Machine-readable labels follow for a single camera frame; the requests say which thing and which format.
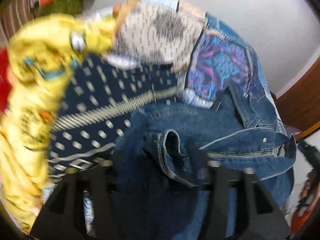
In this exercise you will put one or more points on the striped red-gold curtain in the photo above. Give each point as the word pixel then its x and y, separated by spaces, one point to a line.
pixel 12 10

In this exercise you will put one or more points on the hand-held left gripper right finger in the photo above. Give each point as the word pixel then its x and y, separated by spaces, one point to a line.
pixel 205 175

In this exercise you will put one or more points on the green cloth-covered chair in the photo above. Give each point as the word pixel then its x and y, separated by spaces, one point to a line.
pixel 62 7

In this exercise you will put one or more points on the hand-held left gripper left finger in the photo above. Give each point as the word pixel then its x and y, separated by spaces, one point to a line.
pixel 110 177

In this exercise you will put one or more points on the red plush cloth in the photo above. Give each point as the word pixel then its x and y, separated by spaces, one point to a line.
pixel 5 80

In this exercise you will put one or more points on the blue denim jacket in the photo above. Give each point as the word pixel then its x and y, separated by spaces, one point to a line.
pixel 155 120

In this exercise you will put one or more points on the blue patchwork blanket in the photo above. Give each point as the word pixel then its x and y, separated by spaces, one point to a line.
pixel 155 35

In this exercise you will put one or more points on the yellow printed cloth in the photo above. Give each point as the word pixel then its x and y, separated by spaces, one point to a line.
pixel 32 92

